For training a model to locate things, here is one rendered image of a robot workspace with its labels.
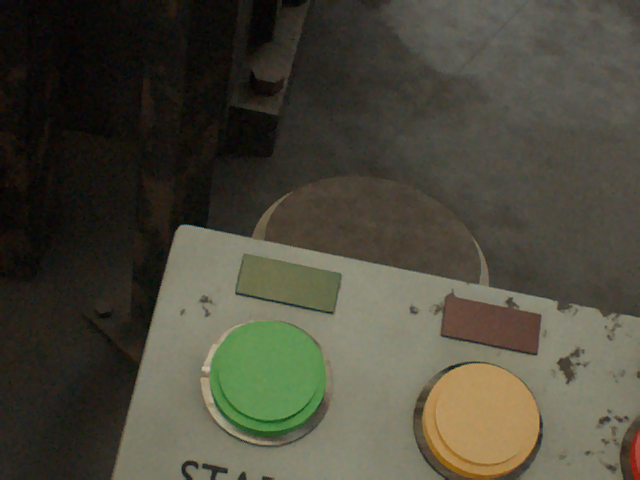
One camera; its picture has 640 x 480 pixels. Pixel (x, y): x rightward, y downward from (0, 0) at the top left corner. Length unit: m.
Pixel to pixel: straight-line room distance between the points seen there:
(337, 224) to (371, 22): 1.12
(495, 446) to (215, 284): 0.11
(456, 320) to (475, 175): 1.05
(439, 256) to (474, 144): 0.93
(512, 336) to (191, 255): 0.12
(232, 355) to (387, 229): 0.21
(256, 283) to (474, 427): 0.09
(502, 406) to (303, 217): 0.21
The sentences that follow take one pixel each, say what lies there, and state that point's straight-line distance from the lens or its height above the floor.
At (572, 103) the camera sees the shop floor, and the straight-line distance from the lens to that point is 1.64.
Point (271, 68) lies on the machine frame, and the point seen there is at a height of 0.09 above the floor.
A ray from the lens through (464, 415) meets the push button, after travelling 0.41.
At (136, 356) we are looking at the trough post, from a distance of 1.19.
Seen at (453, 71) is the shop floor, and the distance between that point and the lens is 1.63.
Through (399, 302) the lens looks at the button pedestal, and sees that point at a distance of 0.43.
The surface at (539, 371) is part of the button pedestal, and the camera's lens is 0.43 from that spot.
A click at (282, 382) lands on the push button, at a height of 0.61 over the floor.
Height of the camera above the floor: 0.92
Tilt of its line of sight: 43 degrees down
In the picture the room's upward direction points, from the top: 11 degrees clockwise
